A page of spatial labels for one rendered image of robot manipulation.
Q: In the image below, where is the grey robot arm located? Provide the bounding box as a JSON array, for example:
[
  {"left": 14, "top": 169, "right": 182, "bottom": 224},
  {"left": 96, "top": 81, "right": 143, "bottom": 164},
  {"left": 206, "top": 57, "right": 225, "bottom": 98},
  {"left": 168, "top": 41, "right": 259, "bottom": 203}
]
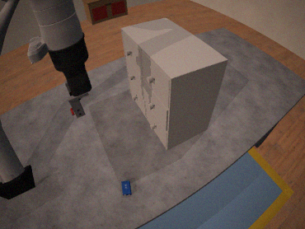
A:
[{"left": 0, "top": 0, "right": 75, "bottom": 184}]

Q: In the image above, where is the beige chest of drawers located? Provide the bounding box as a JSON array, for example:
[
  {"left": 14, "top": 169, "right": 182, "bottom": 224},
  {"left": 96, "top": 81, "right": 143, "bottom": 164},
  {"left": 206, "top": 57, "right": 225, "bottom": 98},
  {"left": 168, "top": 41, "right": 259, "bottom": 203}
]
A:
[{"left": 121, "top": 18, "right": 228, "bottom": 150}]

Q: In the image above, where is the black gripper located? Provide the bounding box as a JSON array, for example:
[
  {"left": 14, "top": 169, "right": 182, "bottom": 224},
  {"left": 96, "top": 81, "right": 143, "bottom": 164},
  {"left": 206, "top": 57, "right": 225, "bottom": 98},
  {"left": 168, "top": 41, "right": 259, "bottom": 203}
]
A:
[{"left": 27, "top": 12, "right": 92, "bottom": 118}]

